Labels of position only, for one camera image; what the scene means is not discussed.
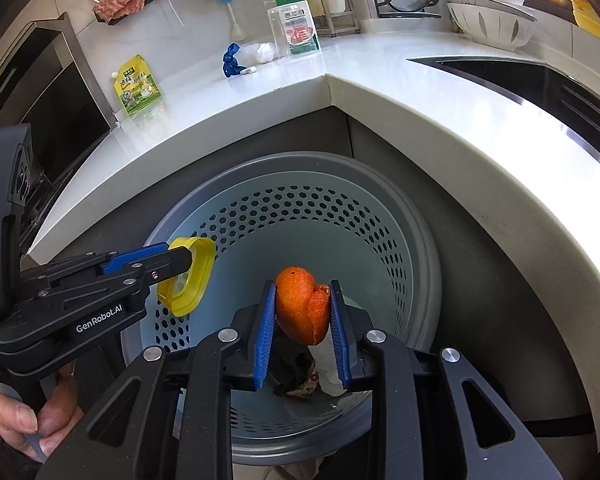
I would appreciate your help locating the paper towel roll holder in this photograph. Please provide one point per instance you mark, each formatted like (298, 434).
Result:
(342, 27)

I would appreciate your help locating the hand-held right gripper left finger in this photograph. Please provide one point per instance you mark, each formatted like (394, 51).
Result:
(265, 340)

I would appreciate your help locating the black sink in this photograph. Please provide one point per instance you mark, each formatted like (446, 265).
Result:
(555, 90)

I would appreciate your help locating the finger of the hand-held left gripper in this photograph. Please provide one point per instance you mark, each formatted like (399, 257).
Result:
(79, 320)
(134, 257)

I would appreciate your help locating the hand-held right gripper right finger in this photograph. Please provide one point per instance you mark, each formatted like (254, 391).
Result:
(341, 340)

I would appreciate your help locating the person's left hand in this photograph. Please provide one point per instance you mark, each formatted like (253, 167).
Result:
(54, 410)

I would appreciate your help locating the thin white stick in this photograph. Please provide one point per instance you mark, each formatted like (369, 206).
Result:
(173, 9)

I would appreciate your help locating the printed snack wrapper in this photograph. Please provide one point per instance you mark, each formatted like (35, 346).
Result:
(307, 385)

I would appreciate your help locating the black integrated stove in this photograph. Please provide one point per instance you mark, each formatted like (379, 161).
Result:
(54, 110)

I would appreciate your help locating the orange peel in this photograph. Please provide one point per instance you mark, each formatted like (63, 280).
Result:
(295, 305)

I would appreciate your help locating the yellow green spout pouch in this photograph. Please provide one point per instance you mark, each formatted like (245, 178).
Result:
(137, 87)

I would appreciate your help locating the white tissue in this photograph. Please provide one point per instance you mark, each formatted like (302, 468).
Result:
(327, 365)

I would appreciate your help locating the clear plastic container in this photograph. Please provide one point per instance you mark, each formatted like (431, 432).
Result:
(295, 35)

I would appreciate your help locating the yellow plastic lid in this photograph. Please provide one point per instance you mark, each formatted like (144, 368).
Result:
(199, 265)

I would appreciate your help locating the white colander bowls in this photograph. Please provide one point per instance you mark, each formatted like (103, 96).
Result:
(495, 27)

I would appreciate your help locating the grey perforated waste bin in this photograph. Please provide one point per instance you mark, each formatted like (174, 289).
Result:
(305, 210)

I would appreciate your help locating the small white plastic bag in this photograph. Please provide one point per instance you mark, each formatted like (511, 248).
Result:
(260, 52)

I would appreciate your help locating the dark cloth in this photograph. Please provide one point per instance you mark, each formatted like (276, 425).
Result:
(290, 365)

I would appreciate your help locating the blue twisted plastic piece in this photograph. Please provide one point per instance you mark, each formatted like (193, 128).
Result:
(232, 62)

